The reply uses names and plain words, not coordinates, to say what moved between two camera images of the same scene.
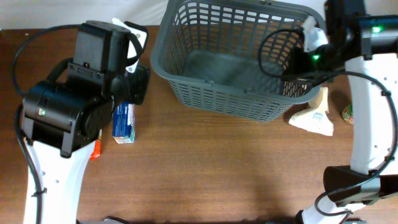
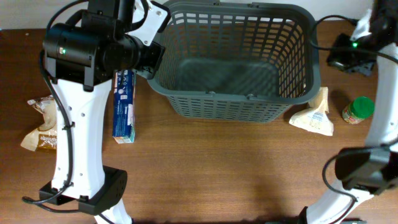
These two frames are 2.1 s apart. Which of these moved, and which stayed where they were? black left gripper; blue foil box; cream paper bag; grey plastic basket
Moved: black left gripper; grey plastic basket
Stayed: blue foil box; cream paper bag
